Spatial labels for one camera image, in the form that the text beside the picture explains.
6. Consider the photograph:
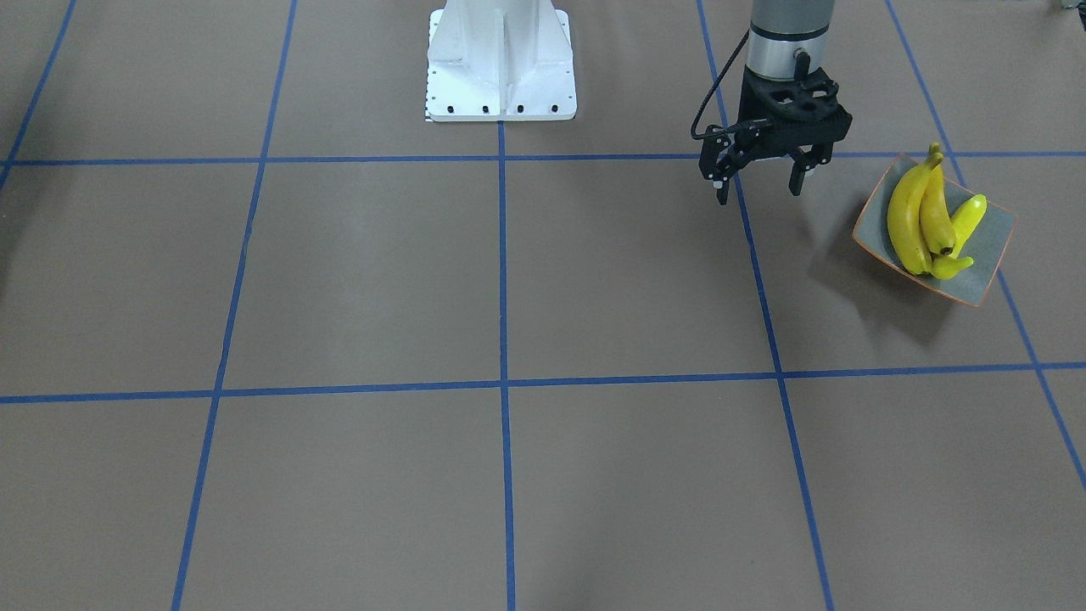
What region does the grey square plate orange rim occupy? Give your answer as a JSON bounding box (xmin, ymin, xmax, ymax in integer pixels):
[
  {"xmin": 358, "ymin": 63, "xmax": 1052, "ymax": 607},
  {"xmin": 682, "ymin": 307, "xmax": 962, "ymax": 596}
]
[{"xmin": 853, "ymin": 154, "xmax": 1016, "ymax": 308}]

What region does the plain yellow banana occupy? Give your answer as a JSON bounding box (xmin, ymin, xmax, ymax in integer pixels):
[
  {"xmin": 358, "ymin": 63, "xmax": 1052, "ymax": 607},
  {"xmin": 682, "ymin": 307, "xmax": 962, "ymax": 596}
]
[{"xmin": 931, "ymin": 193, "xmax": 988, "ymax": 281}]

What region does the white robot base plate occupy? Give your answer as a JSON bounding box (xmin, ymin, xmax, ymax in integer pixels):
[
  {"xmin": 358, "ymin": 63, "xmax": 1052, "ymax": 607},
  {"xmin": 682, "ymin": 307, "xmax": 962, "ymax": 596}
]
[{"xmin": 424, "ymin": 1, "xmax": 578, "ymax": 120}]

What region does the yellow banana with brown tip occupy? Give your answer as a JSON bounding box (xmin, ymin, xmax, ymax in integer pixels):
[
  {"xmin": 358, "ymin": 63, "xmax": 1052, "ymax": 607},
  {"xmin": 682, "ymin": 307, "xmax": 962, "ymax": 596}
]
[{"xmin": 919, "ymin": 143, "xmax": 957, "ymax": 256}]

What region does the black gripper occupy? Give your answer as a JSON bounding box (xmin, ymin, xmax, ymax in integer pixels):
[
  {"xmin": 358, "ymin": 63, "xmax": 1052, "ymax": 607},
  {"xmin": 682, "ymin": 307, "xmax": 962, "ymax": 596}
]
[{"xmin": 697, "ymin": 67, "xmax": 853, "ymax": 206}]

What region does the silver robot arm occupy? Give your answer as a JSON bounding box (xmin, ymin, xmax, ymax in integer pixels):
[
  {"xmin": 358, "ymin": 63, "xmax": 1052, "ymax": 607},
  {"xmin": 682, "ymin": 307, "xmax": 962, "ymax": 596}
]
[{"xmin": 691, "ymin": 1, "xmax": 853, "ymax": 205}]

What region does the brown paper table cover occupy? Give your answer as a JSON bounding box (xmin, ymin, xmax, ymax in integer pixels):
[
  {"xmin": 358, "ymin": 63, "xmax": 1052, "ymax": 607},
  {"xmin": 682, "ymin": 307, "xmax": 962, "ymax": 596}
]
[{"xmin": 3, "ymin": 1, "xmax": 1083, "ymax": 610}]

